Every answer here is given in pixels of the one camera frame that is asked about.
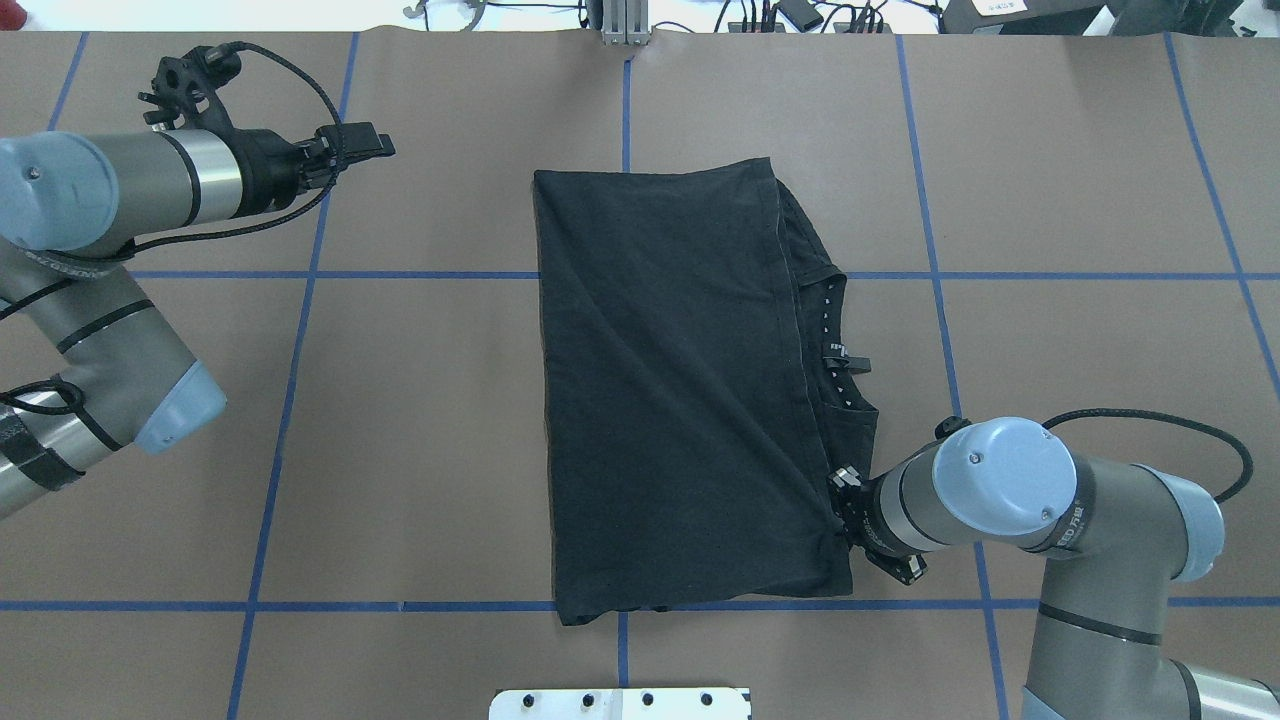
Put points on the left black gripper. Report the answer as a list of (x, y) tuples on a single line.
[(268, 170)]

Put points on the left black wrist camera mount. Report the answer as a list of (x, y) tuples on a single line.
[(184, 91)]

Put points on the black graphic t-shirt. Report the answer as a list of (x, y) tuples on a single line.
[(699, 393)]

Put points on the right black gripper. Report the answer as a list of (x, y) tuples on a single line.
[(872, 522)]

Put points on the aluminium frame post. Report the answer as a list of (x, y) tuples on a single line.
[(621, 22)]

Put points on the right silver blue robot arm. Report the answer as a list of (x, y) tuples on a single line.
[(1113, 536)]

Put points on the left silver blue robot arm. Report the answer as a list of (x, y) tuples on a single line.
[(73, 208)]

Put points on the black power adapter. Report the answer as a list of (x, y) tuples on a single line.
[(802, 14)]

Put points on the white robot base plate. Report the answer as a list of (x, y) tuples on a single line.
[(623, 703)]

